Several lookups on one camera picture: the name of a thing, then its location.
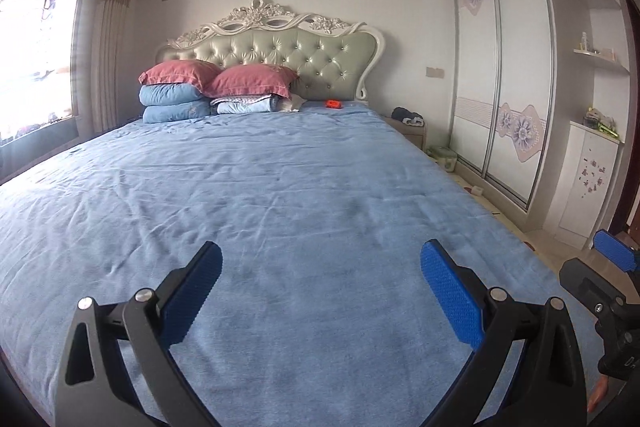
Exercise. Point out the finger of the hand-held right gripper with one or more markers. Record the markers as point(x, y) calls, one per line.
point(617, 249)
point(590, 287)

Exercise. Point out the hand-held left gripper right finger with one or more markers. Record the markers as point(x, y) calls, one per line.
point(452, 292)

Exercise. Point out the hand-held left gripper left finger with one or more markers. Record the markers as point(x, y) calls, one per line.
point(192, 292)

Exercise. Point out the person's right hand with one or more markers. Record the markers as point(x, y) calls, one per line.
point(597, 394)

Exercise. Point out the white cabinet with stickers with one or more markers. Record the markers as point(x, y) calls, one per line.
point(582, 187)

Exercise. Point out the pile of toys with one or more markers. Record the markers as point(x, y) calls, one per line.
point(602, 122)

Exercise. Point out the green storage box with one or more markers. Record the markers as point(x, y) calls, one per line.
point(443, 159)

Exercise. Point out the bed with blue sheet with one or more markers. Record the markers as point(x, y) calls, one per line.
point(275, 187)

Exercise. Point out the grey nightstand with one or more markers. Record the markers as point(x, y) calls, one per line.
point(407, 137)

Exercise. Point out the folded blue quilt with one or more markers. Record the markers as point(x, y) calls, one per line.
point(170, 96)
point(175, 113)

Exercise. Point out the dark clothes pile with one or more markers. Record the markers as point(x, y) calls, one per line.
point(407, 117)

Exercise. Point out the folded light patterned blanket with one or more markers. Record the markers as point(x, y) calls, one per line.
point(245, 105)

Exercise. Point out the small white bottle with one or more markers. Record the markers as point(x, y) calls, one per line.
point(584, 41)

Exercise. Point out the pink pillow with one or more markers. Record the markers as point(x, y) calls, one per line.
point(177, 74)
point(250, 79)

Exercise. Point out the white sliding door wardrobe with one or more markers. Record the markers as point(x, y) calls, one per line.
point(510, 57)

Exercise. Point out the small orange object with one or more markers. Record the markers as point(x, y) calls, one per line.
point(333, 104)

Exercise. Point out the tufted green headboard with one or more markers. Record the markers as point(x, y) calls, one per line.
point(310, 57)

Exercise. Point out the beige curtain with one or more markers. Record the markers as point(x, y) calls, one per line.
point(115, 37)

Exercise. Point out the window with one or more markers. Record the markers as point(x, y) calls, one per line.
point(35, 57)

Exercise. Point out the dark brown door frame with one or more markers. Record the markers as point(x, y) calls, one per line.
point(631, 107)

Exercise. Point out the wall switch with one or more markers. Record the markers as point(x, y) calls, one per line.
point(435, 72)

